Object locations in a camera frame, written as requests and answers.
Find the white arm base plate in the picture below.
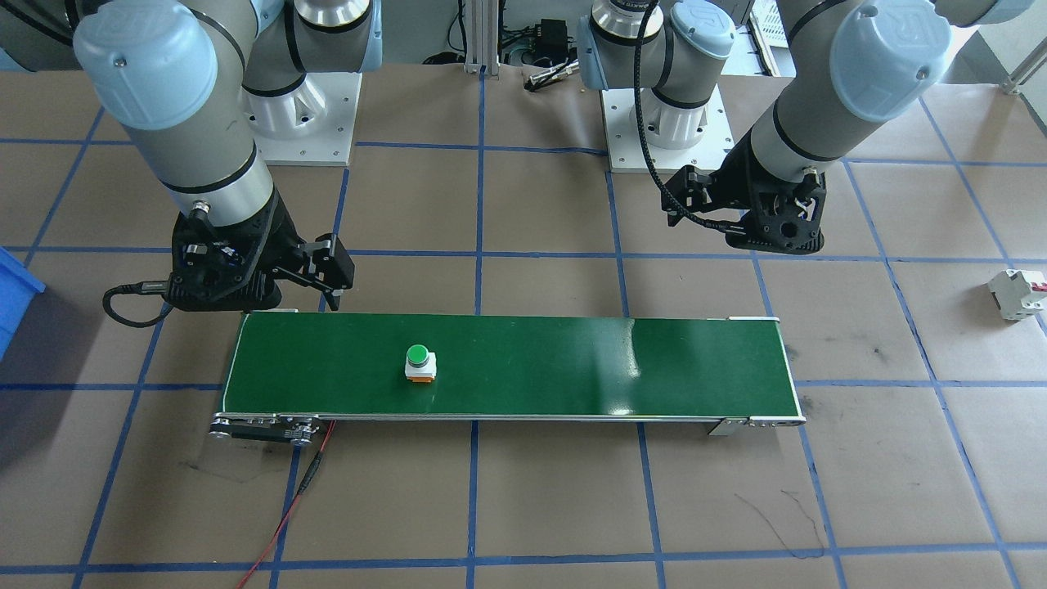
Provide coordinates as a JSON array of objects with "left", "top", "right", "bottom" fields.
[
  {"left": 601, "top": 86, "right": 737, "bottom": 173},
  {"left": 245, "top": 72, "right": 362, "bottom": 167}
]

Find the white plastic basket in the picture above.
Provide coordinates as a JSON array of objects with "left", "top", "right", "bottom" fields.
[{"left": 748, "top": 0, "right": 786, "bottom": 52}]

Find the silver metal tool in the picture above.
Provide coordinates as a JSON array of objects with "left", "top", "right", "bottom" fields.
[{"left": 528, "top": 61, "right": 582, "bottom": 89}]

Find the black adapter with cables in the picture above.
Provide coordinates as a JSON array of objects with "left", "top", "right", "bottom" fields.
[{"left": 536, "top": 20, "right": 573, "bottom": 58}]

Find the blue plastic bin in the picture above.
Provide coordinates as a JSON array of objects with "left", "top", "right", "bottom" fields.
[{"left": 0, "top": 245, "right": 46, "bottom": 361}]

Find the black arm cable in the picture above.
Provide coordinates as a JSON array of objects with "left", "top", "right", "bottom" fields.
[
  {"left": 102, "top": 281, "right": 177, "bottom": 328},
  {"left": 634, "top": 33, "right": 749, "bottom": 238}
]

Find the green belt conveyor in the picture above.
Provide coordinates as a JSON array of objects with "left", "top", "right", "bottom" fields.
[{"left": 209, "top": 308, "right": 807, "bottom": 447}]

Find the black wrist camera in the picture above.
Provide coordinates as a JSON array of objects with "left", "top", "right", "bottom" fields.
[
  {"left": 294, "top": 235, "right": 355, "bottom": 295},
  {"left": 663, "top": 166, "right": 725, "bottom": 228}
]

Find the white red circuit breaker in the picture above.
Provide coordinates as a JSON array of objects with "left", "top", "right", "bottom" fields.
[{"left": 987, "top": 270, "right": 1047, "bottom": 321}]

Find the green push button white base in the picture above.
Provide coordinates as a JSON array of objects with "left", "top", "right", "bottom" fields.
[{"left": 404, "top": 344, "right": 438, "bottom": 384}]

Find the red and black wire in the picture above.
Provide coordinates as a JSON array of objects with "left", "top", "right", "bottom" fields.
[{"left": 237, "top": 420, "right": 336, "bottom": 589}]

